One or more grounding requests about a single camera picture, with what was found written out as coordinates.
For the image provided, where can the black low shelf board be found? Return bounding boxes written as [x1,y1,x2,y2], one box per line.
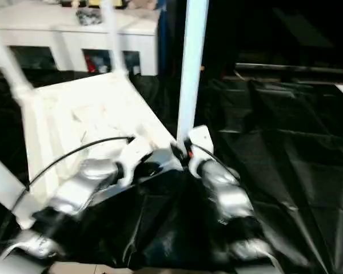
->
[236,63,343,75]

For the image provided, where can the white sideboard cabinet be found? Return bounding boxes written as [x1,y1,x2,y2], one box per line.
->
[0,0,161,76]

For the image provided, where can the black plastic mat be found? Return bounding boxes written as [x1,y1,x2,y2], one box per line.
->
[0,68,343,272]

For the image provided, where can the white plastic table top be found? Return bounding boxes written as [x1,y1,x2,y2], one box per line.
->
[14,71,186,229]

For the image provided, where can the grey crumpled object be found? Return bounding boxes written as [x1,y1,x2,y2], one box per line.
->
[76,8,103,26]

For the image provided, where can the white plastic table leg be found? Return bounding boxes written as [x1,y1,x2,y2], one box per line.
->
[102,0,129,78]
[0,23,34,100]
[0,150,29,215]
[176,0,210,143]

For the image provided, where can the red bottle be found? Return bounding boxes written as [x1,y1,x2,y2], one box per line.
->
[87,56,98,74]

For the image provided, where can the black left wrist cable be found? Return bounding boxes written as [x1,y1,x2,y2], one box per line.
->
[0,136,135,240]

